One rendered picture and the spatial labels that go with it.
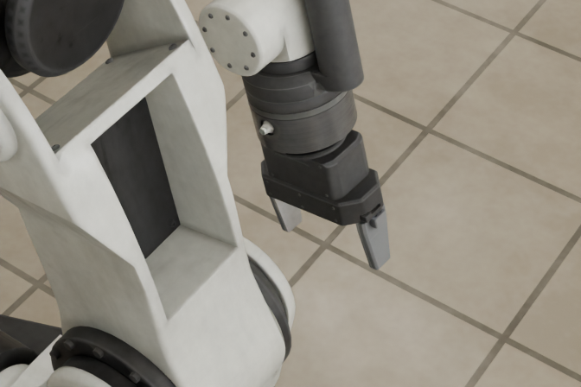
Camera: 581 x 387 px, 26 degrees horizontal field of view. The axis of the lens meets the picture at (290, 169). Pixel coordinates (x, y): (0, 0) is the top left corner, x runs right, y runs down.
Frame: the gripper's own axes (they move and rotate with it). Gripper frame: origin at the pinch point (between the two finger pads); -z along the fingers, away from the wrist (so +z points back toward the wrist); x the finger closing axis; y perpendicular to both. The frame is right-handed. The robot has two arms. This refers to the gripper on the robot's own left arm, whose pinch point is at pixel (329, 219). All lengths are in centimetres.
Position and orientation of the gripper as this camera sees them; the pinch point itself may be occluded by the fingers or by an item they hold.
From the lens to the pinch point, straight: 114.7
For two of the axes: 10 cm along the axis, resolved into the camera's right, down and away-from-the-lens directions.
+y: 6.5, -5.6, 5.2
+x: 7.4, 2.8, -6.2
